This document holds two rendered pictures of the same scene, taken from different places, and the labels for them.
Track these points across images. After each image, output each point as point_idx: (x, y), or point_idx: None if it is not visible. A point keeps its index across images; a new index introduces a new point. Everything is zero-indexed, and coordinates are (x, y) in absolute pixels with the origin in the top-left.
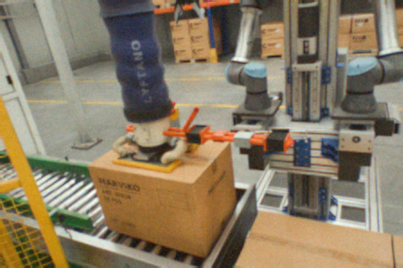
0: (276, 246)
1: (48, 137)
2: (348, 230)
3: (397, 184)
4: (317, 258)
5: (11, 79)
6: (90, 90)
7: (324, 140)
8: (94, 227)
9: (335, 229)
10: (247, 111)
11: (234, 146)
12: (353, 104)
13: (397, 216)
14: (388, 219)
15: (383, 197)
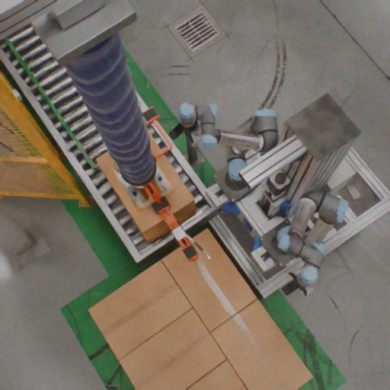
0: (191, 263)
1: None
2: (239, 280)
3: None
4: (205, 285)
5: None
6: None
7: (255, 238)
8: (99, 167)
9: (233, 274)
10: (223, 182)
11: (319, 51)
12: (273, 244)
13: (353, 256)
14: (343, 254)
15: (369, 232)
